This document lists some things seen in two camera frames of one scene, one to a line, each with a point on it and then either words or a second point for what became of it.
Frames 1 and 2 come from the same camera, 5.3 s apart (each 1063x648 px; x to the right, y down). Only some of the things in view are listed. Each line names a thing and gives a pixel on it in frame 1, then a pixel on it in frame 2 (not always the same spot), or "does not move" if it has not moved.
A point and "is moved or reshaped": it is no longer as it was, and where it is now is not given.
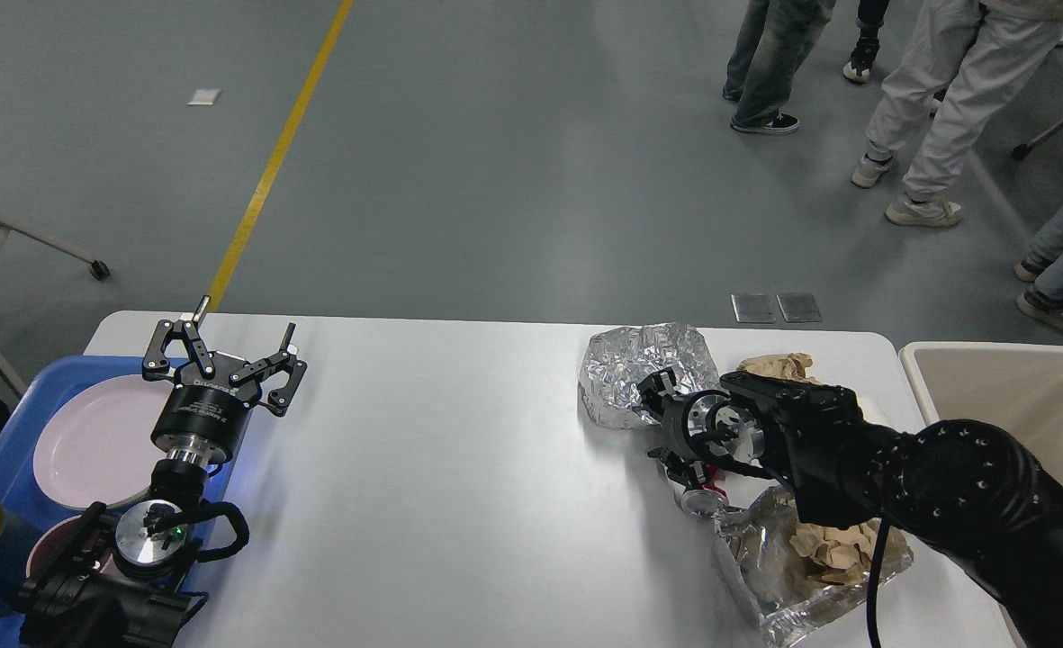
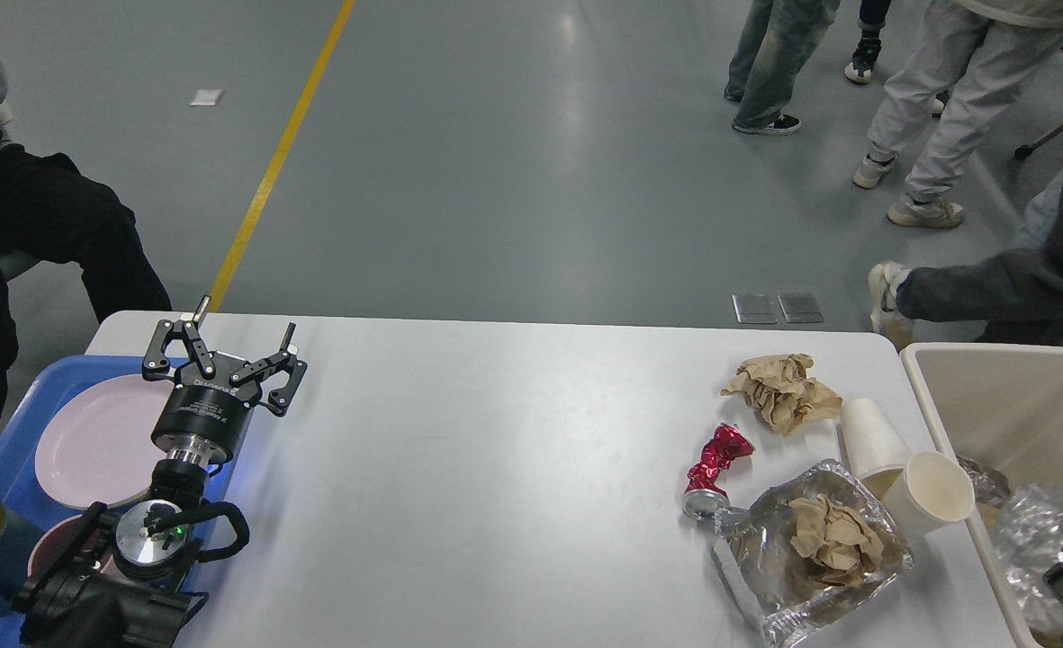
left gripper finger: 281,400 does not move
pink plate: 97,445 does not move
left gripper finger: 156,367 does not move
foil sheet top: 616,359 is moved or reshaped
